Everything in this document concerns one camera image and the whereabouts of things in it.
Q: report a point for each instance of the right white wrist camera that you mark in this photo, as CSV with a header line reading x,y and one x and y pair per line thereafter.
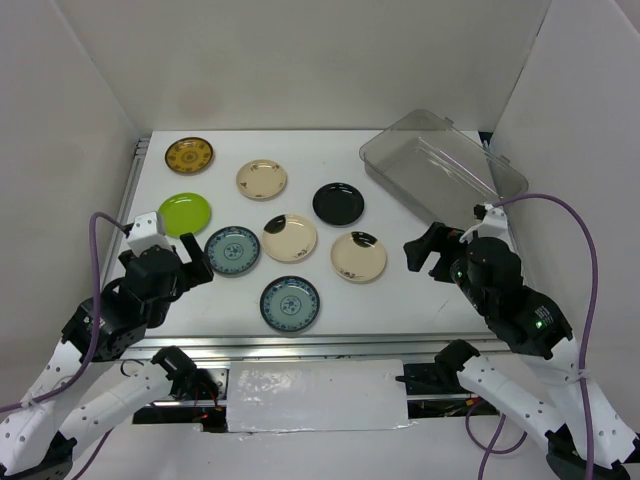
x,y
492,221

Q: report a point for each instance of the blue white plate dark rim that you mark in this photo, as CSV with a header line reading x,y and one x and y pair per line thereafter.
x,y
290,304

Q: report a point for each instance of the lime green plate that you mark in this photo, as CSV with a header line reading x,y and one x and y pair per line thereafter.
x,y
185,212

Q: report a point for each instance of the cream floral plate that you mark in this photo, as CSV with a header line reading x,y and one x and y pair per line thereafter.
x,y
261,179

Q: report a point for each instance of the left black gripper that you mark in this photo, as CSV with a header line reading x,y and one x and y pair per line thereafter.
x,y
199,267

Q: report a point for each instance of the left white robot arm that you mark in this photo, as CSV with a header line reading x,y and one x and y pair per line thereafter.
x,y
52,425

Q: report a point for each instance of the clear plastic bin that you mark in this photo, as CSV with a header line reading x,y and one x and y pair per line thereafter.
x,y
438,172

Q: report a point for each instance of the white foil cover panel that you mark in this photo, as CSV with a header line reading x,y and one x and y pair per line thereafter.
x,y
288,397

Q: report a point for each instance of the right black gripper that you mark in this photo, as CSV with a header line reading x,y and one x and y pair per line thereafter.
x,y
415,250

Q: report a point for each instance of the blue white patterned plate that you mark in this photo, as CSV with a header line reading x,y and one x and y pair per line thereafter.
x,y
232,250

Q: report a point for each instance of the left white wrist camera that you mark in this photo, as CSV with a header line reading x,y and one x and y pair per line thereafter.
x,y
147,231

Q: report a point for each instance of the black glossy plate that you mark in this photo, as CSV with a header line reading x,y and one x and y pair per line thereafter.
x,y
338,204

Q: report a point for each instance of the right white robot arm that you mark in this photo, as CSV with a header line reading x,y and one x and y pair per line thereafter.
x,y
559,406

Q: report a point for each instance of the cream plate black brushstroke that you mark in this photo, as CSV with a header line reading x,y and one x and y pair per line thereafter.
x,y
358,257

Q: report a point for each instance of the cream plate black spot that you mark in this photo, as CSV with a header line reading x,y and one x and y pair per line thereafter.
x,y
289,238

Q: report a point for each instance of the yellow patterned plate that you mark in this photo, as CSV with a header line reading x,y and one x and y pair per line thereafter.
x,y
189,155

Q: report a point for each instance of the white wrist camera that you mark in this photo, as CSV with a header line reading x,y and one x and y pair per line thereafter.
x,y
147,231
492,221

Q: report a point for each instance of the aluminium front rail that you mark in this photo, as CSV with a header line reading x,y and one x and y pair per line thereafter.
x,y
314,347

